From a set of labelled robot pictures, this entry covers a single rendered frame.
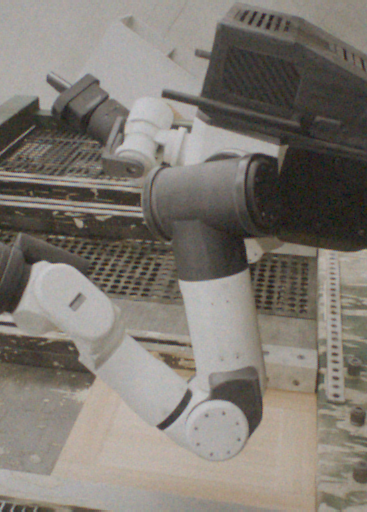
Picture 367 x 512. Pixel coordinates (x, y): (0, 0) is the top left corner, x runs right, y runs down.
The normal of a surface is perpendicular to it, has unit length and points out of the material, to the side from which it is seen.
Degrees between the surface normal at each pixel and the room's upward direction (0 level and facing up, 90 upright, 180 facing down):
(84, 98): 78
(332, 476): 56
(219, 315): 90
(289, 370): 90
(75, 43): 90
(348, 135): 91
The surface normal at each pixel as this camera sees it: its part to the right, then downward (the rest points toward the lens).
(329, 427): 0.02, -0.89
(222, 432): 0.03, 0.18
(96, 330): 0.44, -0.29
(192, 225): -0.51, 0.26
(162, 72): -0.11, 0.37
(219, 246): 0.26, 0.14
